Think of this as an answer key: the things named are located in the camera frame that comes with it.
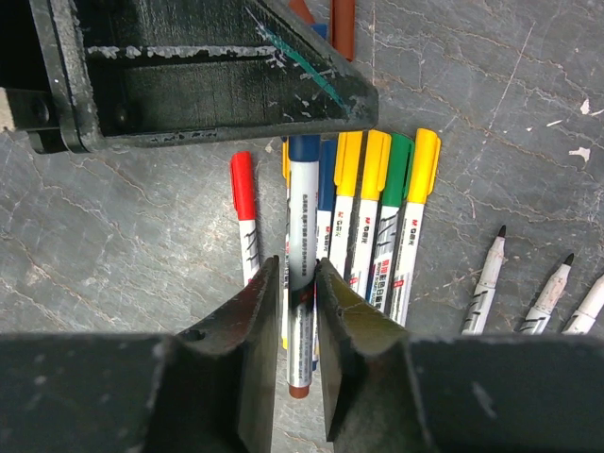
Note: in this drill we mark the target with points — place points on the yellow cap marker pen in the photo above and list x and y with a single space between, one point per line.
374 175
423 173
345 180

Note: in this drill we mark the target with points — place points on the purple cap marker pen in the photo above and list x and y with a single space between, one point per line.
584 317

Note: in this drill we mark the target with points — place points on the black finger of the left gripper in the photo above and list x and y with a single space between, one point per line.
148 74

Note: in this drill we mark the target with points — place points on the brown pen cap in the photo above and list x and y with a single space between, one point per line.
300 8
342 27

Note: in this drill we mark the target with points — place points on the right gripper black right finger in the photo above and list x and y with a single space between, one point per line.
370 397

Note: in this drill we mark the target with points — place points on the red cap marker pen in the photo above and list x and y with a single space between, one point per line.
242 184

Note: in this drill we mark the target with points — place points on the blue cap marker pen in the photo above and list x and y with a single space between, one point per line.
304 154
326 197

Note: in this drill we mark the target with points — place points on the green cap marker pen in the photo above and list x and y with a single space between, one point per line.
394 193

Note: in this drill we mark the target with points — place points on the blue pen cap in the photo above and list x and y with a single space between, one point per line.
320 29

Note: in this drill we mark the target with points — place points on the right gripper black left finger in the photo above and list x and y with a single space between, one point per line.
216 389

